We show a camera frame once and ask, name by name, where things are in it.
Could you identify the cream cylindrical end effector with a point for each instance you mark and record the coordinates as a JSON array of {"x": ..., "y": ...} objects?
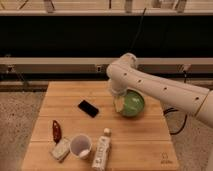
[{"x": 119, "y": 102}]

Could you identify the black rectangular eraser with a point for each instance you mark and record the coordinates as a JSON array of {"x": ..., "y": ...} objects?
[{"x": 88, "y": 108}]

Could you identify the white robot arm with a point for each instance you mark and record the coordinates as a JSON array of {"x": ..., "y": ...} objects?
[{"x": 194, "y": 100}]

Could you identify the green bowl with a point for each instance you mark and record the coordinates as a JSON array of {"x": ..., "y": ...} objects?
[{"x": 134, "y": 104}]

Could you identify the white clear plastic cup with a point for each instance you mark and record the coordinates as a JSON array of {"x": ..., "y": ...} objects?
[{"x": 80, "y": 146}]

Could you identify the white squeeze bottle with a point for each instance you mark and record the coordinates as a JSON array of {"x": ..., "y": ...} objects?
[{"x": 102, "y": 151}]

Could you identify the red chili pepper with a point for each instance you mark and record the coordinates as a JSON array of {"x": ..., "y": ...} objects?
[{"x": 56, "y": 131}]

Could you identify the small white packaged box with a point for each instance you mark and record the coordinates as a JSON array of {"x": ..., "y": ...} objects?
[{"x": 61, "y": 150}]

